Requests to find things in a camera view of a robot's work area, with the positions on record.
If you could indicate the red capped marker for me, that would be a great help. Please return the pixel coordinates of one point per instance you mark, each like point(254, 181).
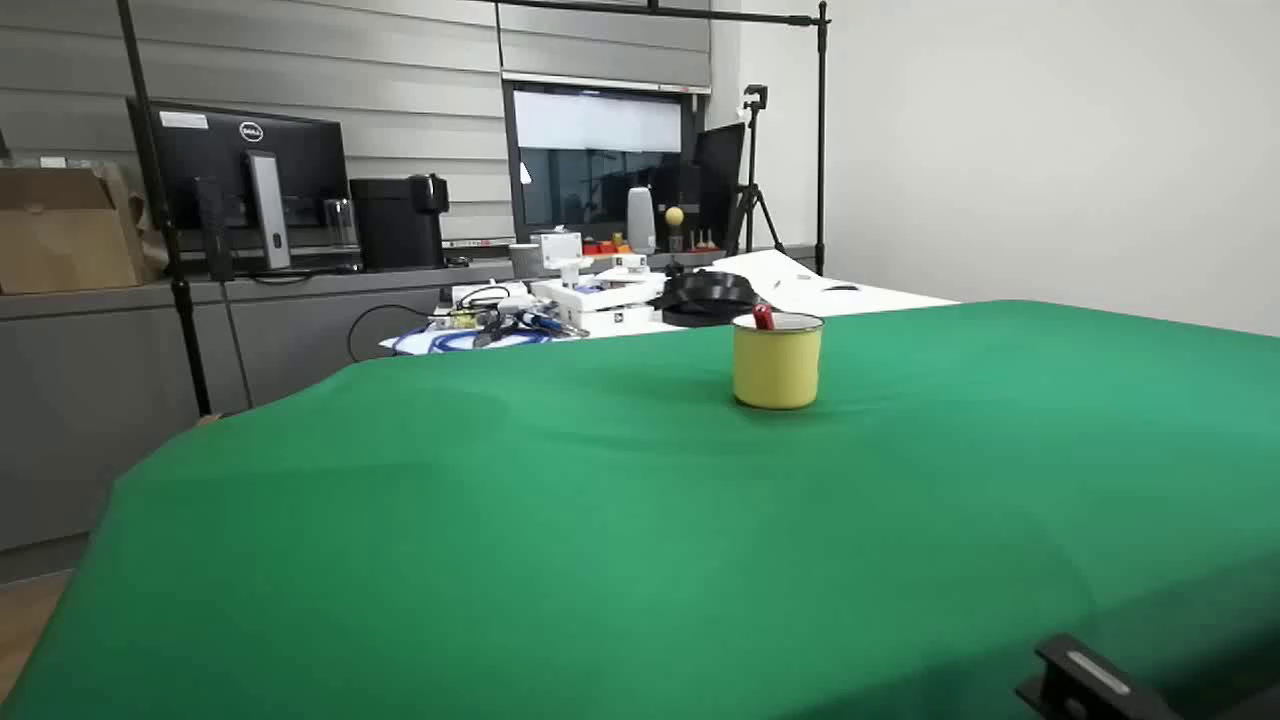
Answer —
point(766, 319)

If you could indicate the yellow mug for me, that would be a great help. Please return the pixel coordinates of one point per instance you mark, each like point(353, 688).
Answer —
point(776, 369)

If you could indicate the white box clutter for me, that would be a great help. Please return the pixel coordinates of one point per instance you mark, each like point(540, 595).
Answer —
point(604, 288)

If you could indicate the white small appliance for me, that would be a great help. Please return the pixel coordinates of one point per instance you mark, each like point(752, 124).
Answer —
point(561, 248)

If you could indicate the white cylinder speaker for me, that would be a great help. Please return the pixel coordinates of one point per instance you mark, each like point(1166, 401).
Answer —
point(643, 222)

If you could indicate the yellow ball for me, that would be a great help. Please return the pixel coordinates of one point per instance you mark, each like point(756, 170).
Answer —
point(673, 217)

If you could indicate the green table cloth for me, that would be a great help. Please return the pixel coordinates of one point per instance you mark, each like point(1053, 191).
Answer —
point(600, 532)

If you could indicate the black side monitor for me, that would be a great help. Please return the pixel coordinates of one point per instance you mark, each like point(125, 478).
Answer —
point(720, 181)

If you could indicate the blue white plastic bag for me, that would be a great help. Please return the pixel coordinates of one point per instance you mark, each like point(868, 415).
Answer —
point(435, 343)

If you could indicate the white table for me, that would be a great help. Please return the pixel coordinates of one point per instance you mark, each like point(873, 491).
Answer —
point(854, 297)

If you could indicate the black computer box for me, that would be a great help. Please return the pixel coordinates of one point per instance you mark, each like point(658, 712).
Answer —
point(394, 225)

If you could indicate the black stand pole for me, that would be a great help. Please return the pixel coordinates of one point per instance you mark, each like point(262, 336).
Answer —
point(180, 287)

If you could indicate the black Dell monitor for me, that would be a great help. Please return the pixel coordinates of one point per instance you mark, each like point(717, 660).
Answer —
point(213, 161)

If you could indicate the grey desk cabinet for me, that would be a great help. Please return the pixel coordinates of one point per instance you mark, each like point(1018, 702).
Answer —
point(92, 401)

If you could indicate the brown cardboard box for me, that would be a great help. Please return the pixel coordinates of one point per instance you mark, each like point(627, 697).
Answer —
point(63, 240)

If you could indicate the large wall display screen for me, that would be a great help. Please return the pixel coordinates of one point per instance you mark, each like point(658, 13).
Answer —
point(600, 174)

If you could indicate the black camera tripod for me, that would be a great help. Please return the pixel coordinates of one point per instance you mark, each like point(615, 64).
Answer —
point(752, 184)

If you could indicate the black frame pole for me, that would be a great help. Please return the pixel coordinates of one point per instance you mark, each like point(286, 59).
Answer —
point(821, 132)

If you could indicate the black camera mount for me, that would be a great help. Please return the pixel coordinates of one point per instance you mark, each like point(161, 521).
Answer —
point(1081, 680)

